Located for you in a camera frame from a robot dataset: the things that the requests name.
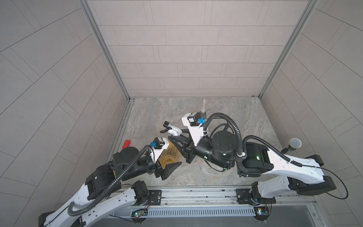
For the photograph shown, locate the orange translucent spray bottle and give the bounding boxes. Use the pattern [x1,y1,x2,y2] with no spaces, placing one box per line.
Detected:
[158,143,182,169]

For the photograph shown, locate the black spray nozzle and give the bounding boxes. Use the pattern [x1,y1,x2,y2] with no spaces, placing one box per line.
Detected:
[160,121,182,136]

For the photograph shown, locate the clear grey spray bottle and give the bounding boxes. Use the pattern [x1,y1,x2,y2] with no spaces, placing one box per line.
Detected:
[199,111,207,118]

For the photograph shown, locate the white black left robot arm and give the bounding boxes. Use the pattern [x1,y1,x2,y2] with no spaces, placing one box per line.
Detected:
[39,145,181,227]

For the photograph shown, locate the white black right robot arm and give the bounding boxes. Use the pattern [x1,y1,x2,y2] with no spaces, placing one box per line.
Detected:
[168,130,336,201]

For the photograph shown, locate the red spray nozzle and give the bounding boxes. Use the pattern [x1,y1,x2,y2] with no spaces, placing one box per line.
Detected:
[122,140,131,149]

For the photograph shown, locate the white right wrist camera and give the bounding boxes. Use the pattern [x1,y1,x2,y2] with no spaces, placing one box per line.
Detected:
[181,112,207,146]

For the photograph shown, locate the black corrugated right cable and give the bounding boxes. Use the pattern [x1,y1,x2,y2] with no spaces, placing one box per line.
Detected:
[202,113,303,168]

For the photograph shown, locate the black corrugated cable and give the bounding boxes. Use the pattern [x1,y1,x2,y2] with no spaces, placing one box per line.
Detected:
[202,113,303,168]
[67,144,152,217]

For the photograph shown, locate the black corrugated left cable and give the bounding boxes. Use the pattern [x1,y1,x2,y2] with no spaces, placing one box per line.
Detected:
[67,144,152,217]

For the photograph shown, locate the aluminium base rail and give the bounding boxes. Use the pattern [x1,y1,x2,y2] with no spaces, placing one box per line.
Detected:
[101,185,317,223]

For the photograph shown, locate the aluminium corner frame post left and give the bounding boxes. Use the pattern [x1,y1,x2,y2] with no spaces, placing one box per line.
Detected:
[78,0,130,102]

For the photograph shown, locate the aluminium corner frame post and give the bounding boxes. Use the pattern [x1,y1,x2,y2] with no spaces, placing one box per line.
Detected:
[78,0,130,102]
[259,0,319,100]

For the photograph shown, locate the aluminium corner frame post right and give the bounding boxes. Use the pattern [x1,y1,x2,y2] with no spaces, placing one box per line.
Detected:
[259,0,319,100]

